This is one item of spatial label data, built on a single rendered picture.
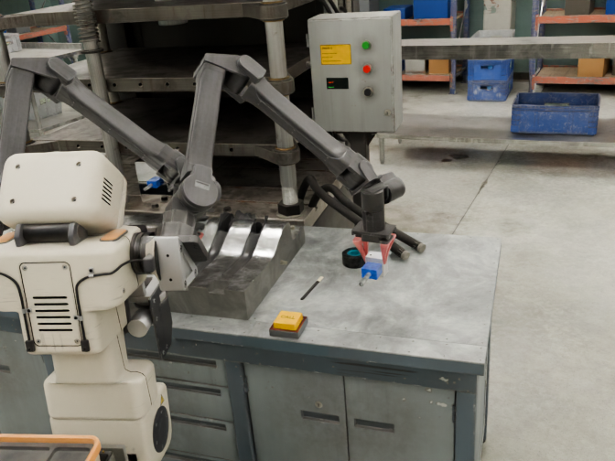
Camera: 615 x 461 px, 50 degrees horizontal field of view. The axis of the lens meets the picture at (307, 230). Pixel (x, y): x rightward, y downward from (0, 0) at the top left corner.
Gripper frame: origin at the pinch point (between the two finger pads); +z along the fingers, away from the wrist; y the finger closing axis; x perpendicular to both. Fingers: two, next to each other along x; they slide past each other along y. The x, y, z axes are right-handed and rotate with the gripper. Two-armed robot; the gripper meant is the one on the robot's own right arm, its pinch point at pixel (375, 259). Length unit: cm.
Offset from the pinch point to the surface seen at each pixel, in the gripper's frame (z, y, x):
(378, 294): 15.0, 2.4, -7.2
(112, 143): -9, 128, -47
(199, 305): 11, 45, 19
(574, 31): 48, 17, -651
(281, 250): 7.5, 34.6, -11.0
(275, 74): -36, 55, -55
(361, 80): -30, 31, -71
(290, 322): 10.9, 16.2, 19.4
